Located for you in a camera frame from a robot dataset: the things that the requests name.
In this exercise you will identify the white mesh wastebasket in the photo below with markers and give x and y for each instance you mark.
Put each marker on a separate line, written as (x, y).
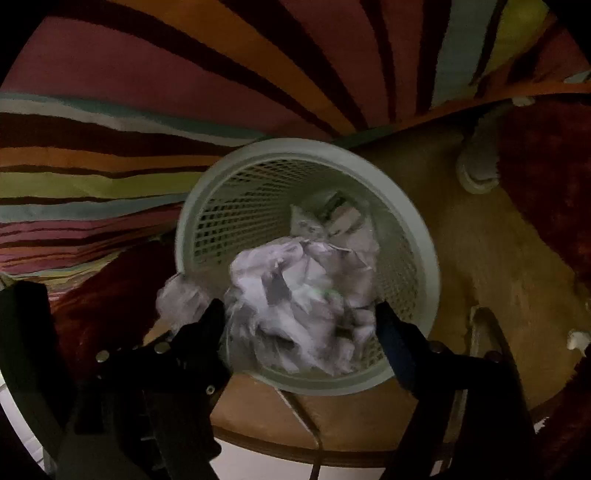
(221, 221)

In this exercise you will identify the striped bed sheet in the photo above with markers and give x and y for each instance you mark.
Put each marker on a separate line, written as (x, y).
(184, 92)

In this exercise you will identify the red shaggy rug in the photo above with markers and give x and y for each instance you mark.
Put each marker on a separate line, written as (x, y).
(554, 184)

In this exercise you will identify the paper ball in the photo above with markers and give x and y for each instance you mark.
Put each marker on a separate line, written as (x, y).
(295, 304)
(178, 300)

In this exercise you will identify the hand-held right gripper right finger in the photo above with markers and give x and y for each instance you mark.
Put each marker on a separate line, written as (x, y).
(397, 344)

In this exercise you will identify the white paper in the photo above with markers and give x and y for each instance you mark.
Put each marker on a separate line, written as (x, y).
(323, 221)

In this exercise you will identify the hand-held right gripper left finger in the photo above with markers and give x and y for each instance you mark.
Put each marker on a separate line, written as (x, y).
(210, 323)

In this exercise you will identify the white bed leg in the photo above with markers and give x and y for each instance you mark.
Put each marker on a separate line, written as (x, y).
(478, 170)

